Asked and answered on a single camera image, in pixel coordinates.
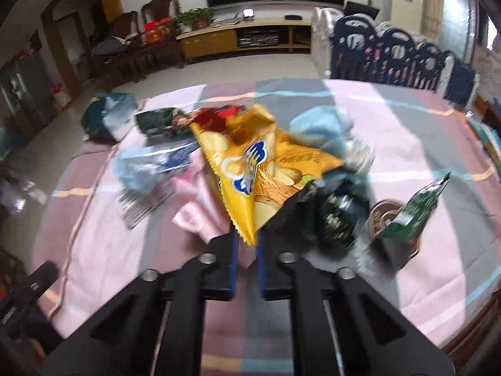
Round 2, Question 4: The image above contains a potted green plant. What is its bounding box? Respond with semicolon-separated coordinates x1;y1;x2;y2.
175;8;214;31

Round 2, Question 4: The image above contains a yellow tv cabinet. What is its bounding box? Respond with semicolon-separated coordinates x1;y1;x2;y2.
176;21;314;62

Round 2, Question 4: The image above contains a white barcode wrapper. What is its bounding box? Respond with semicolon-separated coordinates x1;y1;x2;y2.
115;180;178;230

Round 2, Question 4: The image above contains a grey refrigerator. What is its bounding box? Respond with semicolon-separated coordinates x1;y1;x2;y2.
0;52;53;127

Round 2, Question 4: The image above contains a black snack packet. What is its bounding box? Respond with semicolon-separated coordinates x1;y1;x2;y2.
270;176;371;260

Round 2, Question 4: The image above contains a dark wooden chair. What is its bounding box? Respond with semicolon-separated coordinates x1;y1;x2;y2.
140;0;185;72
91;11;144;84

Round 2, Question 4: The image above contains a light blue crumpled bag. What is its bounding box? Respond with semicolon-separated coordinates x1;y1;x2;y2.
290;107;353;146

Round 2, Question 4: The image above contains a red chip bag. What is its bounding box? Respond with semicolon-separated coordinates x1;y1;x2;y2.
194;105;247;134

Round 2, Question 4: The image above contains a light blue plastic wrapper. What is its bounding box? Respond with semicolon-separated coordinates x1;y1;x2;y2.
113;144;201;193

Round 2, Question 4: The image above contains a dark green snack packet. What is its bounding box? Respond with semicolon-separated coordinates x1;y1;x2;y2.
135;107;178;138

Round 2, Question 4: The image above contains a white crumpled plastic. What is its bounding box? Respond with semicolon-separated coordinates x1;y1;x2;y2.
343;136;376;174

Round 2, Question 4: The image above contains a teal shopping bag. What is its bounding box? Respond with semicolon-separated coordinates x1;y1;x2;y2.
80;93;138;142

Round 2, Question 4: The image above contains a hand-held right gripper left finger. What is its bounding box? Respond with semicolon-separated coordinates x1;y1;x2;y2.
43;229;239;376

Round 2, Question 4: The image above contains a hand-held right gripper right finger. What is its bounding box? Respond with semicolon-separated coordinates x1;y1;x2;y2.
256;230;457;376

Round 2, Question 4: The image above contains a pink wrapper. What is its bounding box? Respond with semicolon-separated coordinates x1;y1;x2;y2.
171;164;235;244

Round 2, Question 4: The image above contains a navy playpen fence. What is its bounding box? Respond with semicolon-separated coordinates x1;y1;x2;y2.
330;15;479;111

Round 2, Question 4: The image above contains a yellow chip bag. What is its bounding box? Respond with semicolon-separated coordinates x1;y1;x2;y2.
190;104;345;247

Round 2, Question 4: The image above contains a brown snack packet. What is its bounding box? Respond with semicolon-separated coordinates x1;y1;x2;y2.
172;109;198;131

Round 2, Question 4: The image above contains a pink grey plaid blanket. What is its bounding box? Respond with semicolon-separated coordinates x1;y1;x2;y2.
31;79;499;376

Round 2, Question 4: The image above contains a green foil packet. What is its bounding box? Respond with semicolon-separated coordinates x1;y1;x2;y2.
379;171;452;243

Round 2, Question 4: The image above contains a red gift box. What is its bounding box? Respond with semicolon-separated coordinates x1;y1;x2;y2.
143;18;175;44

